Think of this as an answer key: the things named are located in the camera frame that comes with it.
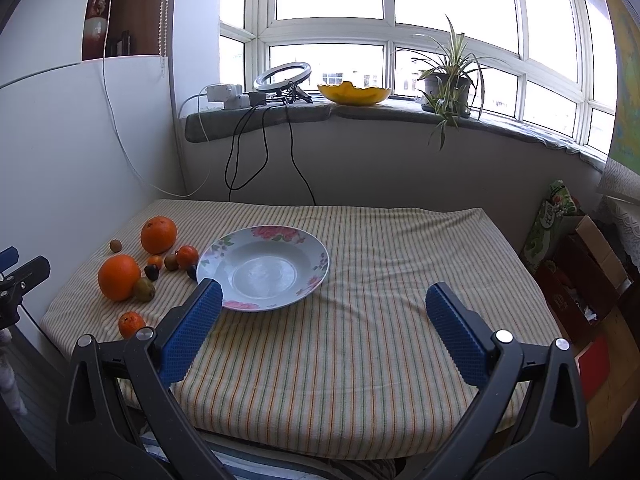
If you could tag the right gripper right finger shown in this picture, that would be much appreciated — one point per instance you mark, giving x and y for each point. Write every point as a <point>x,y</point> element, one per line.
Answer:
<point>528,419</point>

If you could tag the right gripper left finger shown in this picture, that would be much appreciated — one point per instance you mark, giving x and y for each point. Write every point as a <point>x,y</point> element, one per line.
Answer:
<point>96,437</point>

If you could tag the large orange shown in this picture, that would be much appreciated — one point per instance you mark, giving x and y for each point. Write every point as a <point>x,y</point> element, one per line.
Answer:
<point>158,235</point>
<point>117,277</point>

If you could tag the small brown round fruit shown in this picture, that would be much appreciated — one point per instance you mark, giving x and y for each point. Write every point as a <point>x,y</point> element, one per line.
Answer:
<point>115,245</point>

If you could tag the green brown plum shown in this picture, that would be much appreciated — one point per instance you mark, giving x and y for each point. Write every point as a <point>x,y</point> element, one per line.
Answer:
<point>144,290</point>

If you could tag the dark plum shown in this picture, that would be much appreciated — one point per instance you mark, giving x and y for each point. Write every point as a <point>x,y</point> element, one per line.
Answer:
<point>152,272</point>
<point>191,271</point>

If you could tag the small orange kumquat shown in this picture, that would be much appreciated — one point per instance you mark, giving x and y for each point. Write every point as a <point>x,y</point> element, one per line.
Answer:
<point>156,262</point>

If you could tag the cardboard box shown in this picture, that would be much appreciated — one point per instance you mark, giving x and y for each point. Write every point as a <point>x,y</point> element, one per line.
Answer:
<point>581,278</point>

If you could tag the brown kiwi fruit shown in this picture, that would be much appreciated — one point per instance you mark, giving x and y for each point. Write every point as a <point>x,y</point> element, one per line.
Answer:
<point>170,263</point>

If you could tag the stemmed mandarin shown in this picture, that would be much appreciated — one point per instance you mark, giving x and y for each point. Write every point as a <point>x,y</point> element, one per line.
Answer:
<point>187,256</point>

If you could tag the striped table cloth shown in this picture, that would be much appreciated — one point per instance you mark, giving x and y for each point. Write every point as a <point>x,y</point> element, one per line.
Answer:
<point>354,371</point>

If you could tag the green snack bag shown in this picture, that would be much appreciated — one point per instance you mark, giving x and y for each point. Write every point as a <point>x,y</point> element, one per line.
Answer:
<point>558,214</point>

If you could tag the floral white plate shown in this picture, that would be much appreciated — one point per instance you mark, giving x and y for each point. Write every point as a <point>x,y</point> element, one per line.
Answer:
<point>264,268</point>

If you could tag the grey windowsill mat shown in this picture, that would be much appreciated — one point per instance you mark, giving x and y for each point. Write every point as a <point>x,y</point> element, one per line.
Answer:
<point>209,125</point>

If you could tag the red white vase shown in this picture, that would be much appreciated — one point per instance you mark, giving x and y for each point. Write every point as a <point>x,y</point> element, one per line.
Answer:
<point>94,33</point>

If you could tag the white power strip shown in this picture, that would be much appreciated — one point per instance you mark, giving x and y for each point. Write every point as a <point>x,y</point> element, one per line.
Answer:
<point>231,96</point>

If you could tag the potted spider plant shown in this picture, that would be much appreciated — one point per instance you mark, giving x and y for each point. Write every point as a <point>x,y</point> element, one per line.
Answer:
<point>454,82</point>

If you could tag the yellow bowl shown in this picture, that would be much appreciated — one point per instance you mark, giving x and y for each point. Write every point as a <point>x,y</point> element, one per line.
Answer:
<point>346,93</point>

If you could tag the ring light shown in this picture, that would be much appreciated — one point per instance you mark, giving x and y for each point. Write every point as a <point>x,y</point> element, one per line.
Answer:
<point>285,82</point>

